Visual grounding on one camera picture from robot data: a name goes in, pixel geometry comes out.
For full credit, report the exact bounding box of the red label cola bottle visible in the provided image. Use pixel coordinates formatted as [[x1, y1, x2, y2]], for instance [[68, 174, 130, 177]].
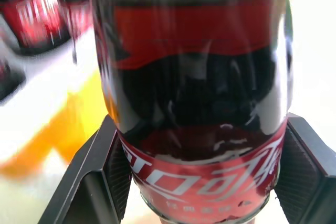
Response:
[[0, 58, 26, 101], [51, 0, 96, 65], [0, 0, 71, 56], [88, 0, 294, 224]]

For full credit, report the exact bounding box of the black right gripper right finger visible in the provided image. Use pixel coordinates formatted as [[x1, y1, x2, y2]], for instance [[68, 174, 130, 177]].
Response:
[[272, 112, 336, 224]]

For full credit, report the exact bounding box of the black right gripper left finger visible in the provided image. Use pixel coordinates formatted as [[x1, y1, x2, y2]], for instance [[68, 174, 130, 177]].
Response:
[[37, 114, 132, 224]]

